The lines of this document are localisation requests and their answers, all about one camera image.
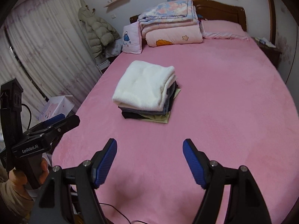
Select white fluffy sweater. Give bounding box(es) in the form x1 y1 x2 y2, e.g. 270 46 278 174
112 60 176 111

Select person's left hand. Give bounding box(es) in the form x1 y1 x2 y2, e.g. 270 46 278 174
9 157 49 189

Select white cardboard box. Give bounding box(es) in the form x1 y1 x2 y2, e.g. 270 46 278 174
38 95 75 122

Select folded black garment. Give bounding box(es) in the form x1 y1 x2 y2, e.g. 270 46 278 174
119 81 178 119

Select white curtain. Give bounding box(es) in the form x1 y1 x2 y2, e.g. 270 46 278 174
1 0 101 128

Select folded light green garment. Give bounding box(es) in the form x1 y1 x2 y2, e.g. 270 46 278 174
141 88 181 124

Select beige puffer jacket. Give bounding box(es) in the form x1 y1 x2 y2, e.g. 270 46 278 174
78 6 120 58

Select pink bed sheet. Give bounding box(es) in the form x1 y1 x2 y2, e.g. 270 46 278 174
52 39 298 223

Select wooden nightstand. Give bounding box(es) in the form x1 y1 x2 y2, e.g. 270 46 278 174
253 38 282 69

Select floral folded blanket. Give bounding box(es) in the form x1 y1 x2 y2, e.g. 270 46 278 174
137 0 198 27

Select pink flat pillow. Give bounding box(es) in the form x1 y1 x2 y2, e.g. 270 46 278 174
199 20 249 41

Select dark wooden headboard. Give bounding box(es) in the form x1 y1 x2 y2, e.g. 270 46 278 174
130 0 247 31

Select floral wardrobe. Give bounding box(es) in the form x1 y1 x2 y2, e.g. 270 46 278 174
266 0 298 105

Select black cable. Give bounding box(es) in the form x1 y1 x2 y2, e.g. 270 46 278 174
98 202 150 224

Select wall shelf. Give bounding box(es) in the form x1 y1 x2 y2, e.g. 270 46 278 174
103 0 132 8

